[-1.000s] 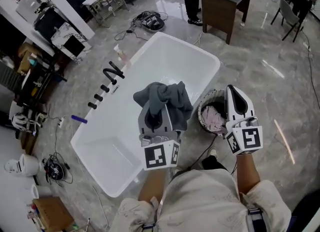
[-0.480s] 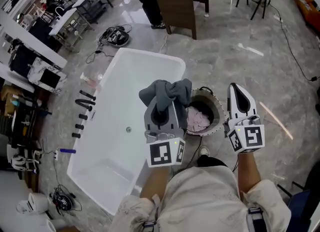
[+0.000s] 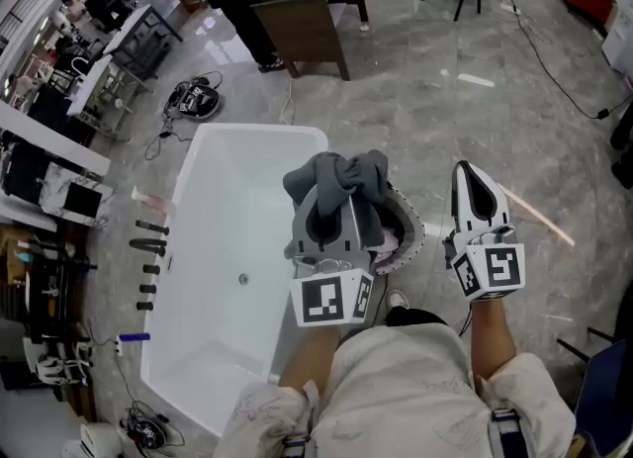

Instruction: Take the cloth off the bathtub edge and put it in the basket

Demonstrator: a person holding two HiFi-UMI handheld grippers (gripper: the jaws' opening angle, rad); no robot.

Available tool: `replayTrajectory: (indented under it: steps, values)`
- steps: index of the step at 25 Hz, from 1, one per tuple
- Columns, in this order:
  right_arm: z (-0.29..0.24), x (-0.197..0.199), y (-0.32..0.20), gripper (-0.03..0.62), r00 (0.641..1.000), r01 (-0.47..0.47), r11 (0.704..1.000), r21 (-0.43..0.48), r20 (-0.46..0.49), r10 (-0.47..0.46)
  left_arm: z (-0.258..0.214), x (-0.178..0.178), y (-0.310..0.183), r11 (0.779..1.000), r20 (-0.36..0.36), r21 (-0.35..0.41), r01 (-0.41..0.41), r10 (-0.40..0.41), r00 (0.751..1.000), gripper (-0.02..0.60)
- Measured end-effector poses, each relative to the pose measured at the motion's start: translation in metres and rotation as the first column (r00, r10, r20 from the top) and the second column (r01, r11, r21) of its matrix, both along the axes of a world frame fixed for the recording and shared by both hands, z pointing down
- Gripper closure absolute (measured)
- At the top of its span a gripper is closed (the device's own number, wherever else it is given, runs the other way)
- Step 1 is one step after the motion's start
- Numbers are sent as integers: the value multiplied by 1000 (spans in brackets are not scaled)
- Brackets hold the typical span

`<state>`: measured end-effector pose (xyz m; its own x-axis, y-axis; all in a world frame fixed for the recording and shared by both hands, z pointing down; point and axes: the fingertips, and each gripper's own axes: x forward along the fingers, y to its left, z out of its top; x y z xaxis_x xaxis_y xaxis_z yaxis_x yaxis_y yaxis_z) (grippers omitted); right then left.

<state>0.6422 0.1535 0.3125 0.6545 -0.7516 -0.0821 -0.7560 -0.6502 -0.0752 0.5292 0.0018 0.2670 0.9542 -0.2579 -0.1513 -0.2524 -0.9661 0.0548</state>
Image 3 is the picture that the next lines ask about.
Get pink bottle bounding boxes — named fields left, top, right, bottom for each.
left=130, top=185, right=173, bottom=214

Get person's white shoe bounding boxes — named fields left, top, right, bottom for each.
left=385, top=288, right=411, bottom=313

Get person's white shirt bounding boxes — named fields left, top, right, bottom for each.
left=212, top=321, right=579, bottom=458

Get dark wooden vanity cabinet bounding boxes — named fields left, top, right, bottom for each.
left=250, top=0, right=370, bottom=83

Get blue and white shoulder strap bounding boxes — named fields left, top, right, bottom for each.
left=486, top=405, right=539, bottom=458

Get grey cloth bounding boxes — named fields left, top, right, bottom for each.
left=282, top=148, right=390, bottom=249

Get person's right forearm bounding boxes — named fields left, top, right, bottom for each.
left=466, top=296, right=519, bottom=384

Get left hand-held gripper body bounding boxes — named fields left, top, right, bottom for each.
left=284, top=240, right=376, bottom=328

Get woven grey basket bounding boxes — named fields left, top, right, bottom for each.
left=365, top=179, right=427, bottom=277

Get white bathtub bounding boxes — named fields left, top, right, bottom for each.
left=139, top=122, right=330, bottom=440

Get blue chair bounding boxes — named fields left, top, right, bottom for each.
left=556, top=326, right=633, bottom=458

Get long black floor cable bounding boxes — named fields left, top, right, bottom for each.
left=486, top=0, right=633, bottom=121

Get white counter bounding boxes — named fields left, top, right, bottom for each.
left=0, top=98, right=113, bottom=179

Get round black device with cables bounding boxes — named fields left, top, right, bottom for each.
left=142, top=70, right=225, bottom=161

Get pink cloth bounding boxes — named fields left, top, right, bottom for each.
left=373, top=228, right=403, bottom=265

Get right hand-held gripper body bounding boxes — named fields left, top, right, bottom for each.
left=442, top=223, right=527, bottom=303

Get long black faucet fitting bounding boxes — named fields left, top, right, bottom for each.
left=134, top=219, right=171, bottom=237
left=128, top=237, right=169, bottom=257

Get person's left forearm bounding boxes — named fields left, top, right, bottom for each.
left=278, top=325, right=343, bottom=391

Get white table with metal frame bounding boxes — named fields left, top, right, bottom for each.
left=65, top=53, right=145, bottom=141

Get small round black device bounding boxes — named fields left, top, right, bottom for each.
left=124, top=412, right=168, bottom=451

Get white floor cable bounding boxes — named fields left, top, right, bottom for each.
left=278, top=76, right=297, bottom=127

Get white rounded appliance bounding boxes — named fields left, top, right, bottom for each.
left=59, top=420, right=124, bottom=458

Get black framed table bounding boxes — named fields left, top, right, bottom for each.
left=100, top=2, right=185, bottom=82

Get person's black trousers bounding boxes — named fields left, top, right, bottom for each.
left=384, top=306, right=449, bottom=329

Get white box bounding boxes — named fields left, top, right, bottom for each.
left=599, top=0, right=633, bottom=77

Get marble pattern cabinet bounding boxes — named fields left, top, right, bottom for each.
left=38, top=160, right=116, bottom=230

